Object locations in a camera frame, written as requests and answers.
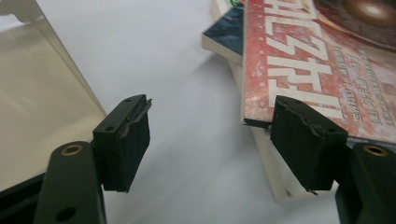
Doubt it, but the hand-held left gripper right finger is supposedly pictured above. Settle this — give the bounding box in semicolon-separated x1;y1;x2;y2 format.
269;94;349;194

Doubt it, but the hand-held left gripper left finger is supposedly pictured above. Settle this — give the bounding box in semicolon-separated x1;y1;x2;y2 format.
92;93;153;193

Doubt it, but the dark blue cover magazine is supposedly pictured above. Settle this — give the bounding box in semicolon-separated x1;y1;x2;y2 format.
201;4;246;67

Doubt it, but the white green-titled magazine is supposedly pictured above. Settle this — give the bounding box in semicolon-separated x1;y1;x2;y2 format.
211;0;339;203

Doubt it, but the red cover magazine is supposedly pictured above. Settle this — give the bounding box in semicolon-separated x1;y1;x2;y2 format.
241;0;396;145

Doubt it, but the clear acrylic magazine rack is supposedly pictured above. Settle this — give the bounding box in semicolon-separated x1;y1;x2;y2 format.
0;0;108;194

